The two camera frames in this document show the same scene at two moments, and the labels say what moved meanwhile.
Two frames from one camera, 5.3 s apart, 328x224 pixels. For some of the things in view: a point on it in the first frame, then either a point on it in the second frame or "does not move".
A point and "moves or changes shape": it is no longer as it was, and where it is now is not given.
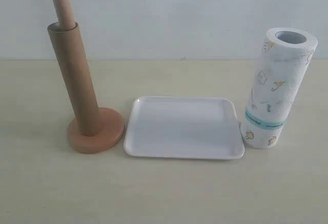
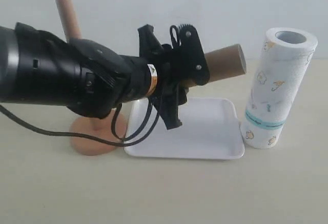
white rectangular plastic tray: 184,127 does not move
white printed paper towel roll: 282,68 does not move
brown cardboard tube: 69,47 moves or changes shape
